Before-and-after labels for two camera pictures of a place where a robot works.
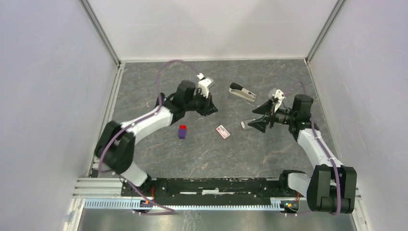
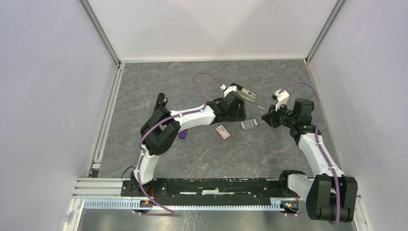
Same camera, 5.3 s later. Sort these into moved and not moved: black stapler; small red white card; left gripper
Moved: left gripper
Not moved: small red white card; black stapler
